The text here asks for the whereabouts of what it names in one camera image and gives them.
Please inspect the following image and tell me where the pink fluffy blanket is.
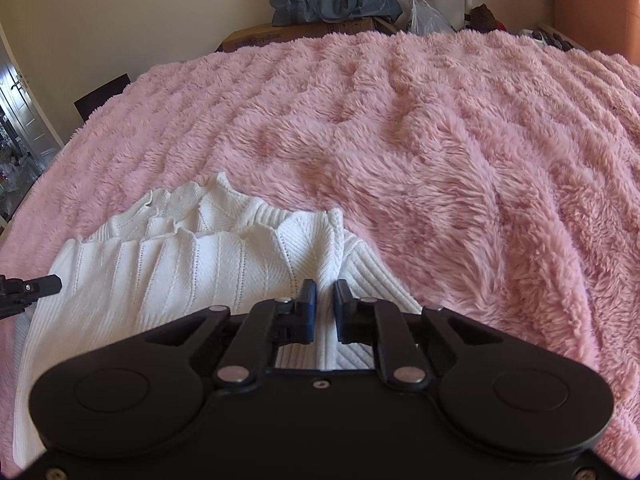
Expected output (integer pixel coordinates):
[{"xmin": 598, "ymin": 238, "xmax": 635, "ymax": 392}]
[{"xmin": 0, "ymin": 29, "xmax": 640, "ymax": 466}]

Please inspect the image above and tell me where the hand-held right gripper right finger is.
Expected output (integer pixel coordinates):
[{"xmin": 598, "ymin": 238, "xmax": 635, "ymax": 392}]
[{"xmin": 333, "ymin": 279, "xmax": 503, "ymax": 392}]

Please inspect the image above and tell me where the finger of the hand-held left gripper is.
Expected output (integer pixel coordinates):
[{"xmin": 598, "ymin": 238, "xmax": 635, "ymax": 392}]
[{"xmin": 0, "ymin": 273, "xmax": 64, "ymax": 319}]

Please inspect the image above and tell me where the brown cardboard box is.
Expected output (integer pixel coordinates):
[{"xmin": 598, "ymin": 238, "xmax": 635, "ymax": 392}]
[{"xmin": 218, "ymin": 16, "xmax": 398, "ymax": 54}]

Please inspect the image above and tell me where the white door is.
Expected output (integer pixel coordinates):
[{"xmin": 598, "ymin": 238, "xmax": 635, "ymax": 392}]
[{"xmin": 0, "ymin": 40, "xmax": 63, "ymax": 163}]

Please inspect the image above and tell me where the white power strip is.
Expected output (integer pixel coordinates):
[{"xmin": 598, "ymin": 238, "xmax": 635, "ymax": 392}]
[{"xmin": 519, "ymin": 22, "xmax": 577, "ymax": 53}]

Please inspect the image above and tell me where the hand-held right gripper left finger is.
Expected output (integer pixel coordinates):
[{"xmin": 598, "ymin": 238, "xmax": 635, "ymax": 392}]
[{"xmin": 145, "ymin": 279, "xmax": 319, "ymax": 392}]

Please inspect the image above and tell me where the white plastic bag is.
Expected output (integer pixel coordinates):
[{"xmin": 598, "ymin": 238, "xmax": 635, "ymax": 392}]
[{"xmin": 406, "ymin": 0, "xmax": 457, "ymax": 37}]

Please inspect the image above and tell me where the dark red plush item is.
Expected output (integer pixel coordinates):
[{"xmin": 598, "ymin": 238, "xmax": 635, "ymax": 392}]
[{"xmin": 469, "ymin": 3, "xmax": 502, "ymax": 34}]

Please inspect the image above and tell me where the black flat board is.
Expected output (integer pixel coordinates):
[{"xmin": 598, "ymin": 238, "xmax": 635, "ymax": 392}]
[{"xmin": 73, "ymin": 73, "xmax": 132, "ymax": 122}]

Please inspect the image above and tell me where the white cable knit sweater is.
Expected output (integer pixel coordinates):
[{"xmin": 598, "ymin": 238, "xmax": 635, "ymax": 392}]
[{"xmin": 12, "ymin": 172, "xmax": 426, "ymax": 467}]

